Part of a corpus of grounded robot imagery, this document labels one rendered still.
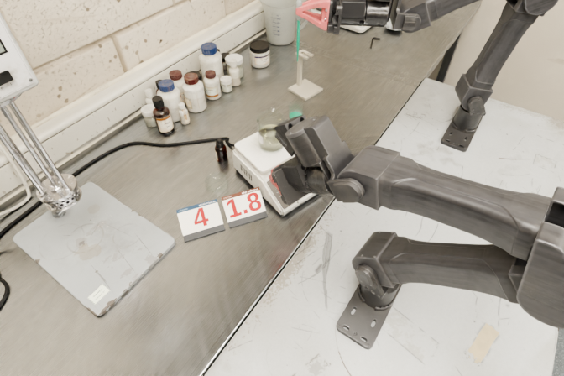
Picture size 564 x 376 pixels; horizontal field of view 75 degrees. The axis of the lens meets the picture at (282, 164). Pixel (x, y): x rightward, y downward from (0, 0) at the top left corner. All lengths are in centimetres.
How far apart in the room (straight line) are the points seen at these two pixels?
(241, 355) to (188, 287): 17
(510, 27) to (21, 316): 116
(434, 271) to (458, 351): 23
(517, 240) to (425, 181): 11
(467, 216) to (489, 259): 8
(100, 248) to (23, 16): 52
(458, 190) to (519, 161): 67
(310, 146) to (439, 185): 19
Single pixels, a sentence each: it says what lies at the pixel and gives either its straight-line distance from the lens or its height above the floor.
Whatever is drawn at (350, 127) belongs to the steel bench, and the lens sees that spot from 108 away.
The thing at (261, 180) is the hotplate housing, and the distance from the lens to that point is 83.
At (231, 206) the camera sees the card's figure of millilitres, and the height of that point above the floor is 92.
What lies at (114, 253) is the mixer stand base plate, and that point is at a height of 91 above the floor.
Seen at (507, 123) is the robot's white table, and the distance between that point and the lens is 126.
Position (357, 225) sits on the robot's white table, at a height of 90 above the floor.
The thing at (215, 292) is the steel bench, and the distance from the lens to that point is 77.
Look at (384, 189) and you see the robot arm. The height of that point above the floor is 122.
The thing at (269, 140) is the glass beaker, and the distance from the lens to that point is 83.
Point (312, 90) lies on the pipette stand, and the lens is 120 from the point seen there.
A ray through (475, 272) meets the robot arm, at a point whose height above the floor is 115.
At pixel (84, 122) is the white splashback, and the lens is 109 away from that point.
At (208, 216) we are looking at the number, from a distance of 84.
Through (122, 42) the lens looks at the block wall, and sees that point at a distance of 114.
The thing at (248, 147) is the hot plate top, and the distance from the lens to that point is 87.
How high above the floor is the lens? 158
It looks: 46 degrees down
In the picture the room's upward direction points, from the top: straight up
